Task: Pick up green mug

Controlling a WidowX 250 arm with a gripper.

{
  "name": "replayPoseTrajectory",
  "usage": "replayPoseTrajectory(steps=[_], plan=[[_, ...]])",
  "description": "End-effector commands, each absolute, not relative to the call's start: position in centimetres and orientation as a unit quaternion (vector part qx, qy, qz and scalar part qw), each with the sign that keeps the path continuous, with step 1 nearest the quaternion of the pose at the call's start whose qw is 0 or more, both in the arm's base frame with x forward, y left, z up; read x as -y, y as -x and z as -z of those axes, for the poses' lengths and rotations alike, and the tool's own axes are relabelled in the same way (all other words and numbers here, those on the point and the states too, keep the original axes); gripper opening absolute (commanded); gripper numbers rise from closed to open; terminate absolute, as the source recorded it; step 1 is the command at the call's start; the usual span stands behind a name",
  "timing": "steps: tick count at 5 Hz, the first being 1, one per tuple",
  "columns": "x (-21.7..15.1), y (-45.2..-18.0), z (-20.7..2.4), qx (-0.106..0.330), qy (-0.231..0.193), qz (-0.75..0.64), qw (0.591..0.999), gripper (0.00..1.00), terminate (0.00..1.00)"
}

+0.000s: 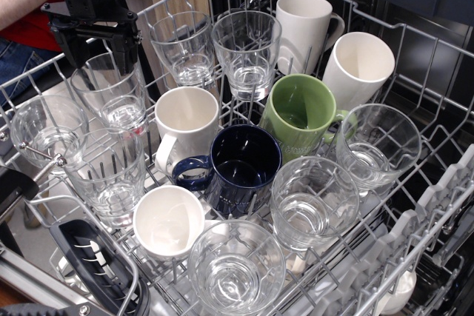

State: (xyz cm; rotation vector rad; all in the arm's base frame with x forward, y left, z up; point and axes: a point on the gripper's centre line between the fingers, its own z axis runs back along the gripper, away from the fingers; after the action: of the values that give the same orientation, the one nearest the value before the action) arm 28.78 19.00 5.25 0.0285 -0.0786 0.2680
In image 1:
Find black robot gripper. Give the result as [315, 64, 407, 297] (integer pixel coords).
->
[41, 0, 139, 75]

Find green ceramic mug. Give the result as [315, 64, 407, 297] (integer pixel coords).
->
[259, 74, 358, 164]

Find navy blue ceramic mug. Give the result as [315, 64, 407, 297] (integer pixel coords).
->
[172, 124, 282, 218]

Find white mug front tilted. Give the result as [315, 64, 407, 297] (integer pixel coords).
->
[133, 185, 205, 260]

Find tall white mug rear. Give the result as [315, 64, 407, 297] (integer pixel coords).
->
[276, 0, 345, 75]

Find tall clear glass left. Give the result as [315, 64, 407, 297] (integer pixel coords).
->
[70, 53, 148, 135]

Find person in red shirt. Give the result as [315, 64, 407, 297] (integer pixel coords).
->
[1, 0, 63, 107]

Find clear glass rear left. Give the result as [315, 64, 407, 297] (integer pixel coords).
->
[150, 10, 215, 89]

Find clear glass far left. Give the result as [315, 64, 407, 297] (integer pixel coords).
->
[10, 95, 89, 168]

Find clear glass front left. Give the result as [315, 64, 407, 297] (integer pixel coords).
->
[64, 128, 145, 229]

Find clear glass rear centre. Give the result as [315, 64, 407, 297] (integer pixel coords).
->
[211, 10, 282, 102]

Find clear glass front centre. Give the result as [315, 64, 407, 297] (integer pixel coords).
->
[187, 220, 286, 315]

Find tall white cup tilted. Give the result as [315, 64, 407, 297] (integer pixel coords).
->
[322, 32, 395, 111]

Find clear glass centre right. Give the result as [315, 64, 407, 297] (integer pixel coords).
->
[270, 156, 360, 251]

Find white bowl lower rack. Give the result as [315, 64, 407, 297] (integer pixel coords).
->
[378, 271, 417, 315]

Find white mug with handle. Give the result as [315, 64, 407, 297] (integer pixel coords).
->
[154, 87, 220, 176]

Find grey wire dishwasher rack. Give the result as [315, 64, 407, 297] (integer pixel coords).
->
[1, 0, 473, 315]

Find black rack handle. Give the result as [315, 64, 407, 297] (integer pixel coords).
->
[50, 219, 133, 314]

